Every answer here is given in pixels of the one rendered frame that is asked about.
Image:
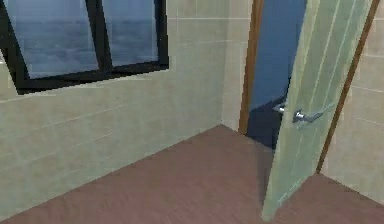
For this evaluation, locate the pale green room door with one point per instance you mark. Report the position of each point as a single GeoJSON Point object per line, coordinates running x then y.
{"type": "Point", "coordinates": [313, 100]}

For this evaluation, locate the black framed window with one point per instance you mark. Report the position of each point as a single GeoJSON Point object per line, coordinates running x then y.
{"type": "Point", "coordinates": [103, 40]}

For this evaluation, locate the brown wooden door frame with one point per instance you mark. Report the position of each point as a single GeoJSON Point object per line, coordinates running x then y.
{"type": "Point", "coordinates": [250, 66]}

